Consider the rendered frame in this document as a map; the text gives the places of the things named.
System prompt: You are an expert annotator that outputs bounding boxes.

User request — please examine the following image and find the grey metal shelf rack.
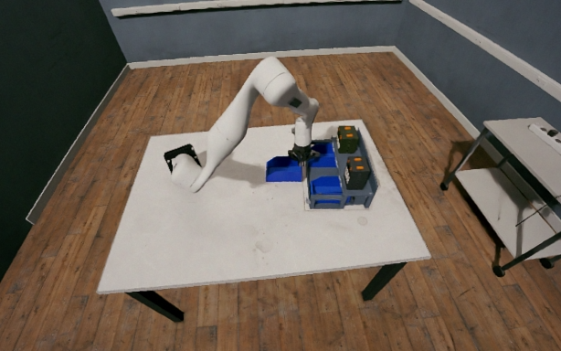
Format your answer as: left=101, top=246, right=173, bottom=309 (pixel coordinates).
left=305, top=128, right=378, bottom=209

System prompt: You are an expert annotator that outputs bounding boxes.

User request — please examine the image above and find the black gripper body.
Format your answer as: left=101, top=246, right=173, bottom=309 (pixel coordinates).
left=292, top=143, right=312, bottom=156

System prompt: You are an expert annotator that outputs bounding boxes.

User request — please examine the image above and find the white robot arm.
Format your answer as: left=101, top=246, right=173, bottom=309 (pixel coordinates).
left=171, top=57, right=319, bottom=193

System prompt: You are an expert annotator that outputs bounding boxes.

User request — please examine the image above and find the black tool case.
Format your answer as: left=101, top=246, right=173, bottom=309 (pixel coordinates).
left=344, top=156, right=370, bottom=190

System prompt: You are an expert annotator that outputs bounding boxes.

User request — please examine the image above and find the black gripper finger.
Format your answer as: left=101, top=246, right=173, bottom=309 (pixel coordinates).
left=288, top=150, right=302, bottom=167
left=302, top=150, right=316, bottom=167

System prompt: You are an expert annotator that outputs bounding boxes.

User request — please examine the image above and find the dark green tool case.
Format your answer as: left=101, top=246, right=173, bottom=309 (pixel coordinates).
left=335, top=125, right=359, bottom=154

